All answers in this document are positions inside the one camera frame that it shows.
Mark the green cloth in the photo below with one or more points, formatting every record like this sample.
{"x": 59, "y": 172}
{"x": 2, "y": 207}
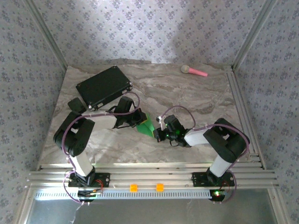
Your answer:
{"x": 146, "y": 128}

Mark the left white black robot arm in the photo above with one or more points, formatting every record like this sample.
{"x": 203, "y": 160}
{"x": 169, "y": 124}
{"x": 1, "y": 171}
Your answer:
{"x": 74, "y": 135}

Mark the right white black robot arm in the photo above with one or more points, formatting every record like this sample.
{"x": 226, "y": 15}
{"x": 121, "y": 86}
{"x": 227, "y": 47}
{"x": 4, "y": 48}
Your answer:
{"x": 229, "y": 140}

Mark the small black square box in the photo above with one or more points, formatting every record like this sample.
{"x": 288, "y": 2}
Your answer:
{"x": 76, "y": 106}

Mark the grey metal sheet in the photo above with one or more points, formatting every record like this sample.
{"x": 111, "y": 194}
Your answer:
{"x": 151, "y": 212}

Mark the black flat case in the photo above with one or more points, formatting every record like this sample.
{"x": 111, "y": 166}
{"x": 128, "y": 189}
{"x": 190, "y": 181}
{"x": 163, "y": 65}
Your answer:
{"x": 102, "y": 84}

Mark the orange plastic clip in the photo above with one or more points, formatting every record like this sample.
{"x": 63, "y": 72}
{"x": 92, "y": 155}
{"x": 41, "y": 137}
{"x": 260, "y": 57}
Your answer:
{"x": 159, "y": 187}
{"x": 133, "y": 188}

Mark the pink toy microphone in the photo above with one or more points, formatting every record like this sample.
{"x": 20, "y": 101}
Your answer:
{"x": 196, "y": 72}

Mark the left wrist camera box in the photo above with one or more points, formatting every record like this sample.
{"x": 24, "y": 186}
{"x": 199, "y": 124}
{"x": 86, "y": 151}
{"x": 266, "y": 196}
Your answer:
{"x": 125, "y": 103}

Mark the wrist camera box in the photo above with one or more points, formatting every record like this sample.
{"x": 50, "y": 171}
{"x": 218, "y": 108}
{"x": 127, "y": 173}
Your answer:
{"x": 125, "y": 103}
{"x": 172, "y": 121}

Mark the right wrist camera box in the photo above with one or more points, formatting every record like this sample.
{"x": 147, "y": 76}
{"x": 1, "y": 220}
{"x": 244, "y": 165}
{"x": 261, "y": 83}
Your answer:
{"x": 172, "y": 121}

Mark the wide aluminium mounting rail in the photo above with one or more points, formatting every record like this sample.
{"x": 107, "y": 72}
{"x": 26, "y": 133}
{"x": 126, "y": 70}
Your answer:
{"x": 149, "y": 176}

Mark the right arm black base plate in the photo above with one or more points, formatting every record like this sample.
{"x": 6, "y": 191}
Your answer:
{"x": 198, "y": 179}

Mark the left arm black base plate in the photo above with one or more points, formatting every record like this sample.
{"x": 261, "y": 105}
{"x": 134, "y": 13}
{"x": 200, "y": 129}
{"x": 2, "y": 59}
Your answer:
{"x": 105, "y": 179}

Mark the aluminium side rail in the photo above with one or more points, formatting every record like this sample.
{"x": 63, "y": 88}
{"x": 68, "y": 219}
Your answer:
{"x": 234, "y": 88}

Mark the aluminium frame post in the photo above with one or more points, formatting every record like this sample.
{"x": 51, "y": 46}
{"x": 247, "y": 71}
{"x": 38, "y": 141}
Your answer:
{"x": 46, "y": 35}
{"x": 254, "y": 30}

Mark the aluminium frame leg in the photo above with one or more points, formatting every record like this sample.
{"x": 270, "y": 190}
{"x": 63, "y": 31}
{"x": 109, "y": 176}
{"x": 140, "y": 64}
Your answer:
{"x": 23, "y": 210}
{"x": 278, "y": 210}

